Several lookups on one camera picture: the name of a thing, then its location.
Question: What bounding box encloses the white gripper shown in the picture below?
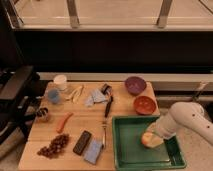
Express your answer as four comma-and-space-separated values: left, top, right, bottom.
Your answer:
147, 115, 177, 148

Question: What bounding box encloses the orange yellow apple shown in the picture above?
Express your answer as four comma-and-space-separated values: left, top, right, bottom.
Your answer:
141, 132, 153, 147

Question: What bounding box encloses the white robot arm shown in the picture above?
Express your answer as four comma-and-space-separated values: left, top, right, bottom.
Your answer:
141, 102, 213, 148

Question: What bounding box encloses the red bowl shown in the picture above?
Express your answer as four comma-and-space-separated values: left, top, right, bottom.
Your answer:
133, 96, 156, 115

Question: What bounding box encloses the purple bowl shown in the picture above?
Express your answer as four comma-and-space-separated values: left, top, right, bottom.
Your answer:
125, 76, 147, 96

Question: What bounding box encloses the green plastic tray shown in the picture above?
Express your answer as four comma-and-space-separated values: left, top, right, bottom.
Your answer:
112, 116, 186, 171

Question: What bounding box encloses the blue sponge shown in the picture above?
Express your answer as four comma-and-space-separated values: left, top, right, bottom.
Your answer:
84, 139, 102, 164

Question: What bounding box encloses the small black red object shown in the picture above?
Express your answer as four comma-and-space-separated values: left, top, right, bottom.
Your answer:
101, 84, 112, 95

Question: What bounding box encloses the crumpled grey blue cloth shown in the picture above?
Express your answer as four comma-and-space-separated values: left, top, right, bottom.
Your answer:
85, 89, 107, 107

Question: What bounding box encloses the black rectangular block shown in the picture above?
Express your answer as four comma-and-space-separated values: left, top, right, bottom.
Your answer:
73, 130, 92, 155

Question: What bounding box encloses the wooden cutting board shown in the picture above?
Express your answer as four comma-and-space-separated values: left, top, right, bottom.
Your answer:
17, 81, 161, 171

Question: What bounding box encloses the pale banana peel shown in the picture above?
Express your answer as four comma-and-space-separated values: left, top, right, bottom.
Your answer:
65, 85, 84, 103

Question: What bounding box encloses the orange carrot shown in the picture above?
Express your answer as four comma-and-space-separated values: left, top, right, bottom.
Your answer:
56, 113, 73, 133

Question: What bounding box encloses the bunch of dark grapes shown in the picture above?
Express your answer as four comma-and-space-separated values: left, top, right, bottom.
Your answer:
37, 134, 70, 159

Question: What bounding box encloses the white cup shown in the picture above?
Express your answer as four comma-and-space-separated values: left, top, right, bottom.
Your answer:
53, 75, 67, 91

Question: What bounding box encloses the black equipment stand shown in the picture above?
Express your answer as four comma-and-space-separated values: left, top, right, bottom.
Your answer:
0, 65, 46, 146

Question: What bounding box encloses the black handled fork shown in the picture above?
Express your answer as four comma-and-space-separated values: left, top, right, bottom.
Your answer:
101, 95, 115, 150

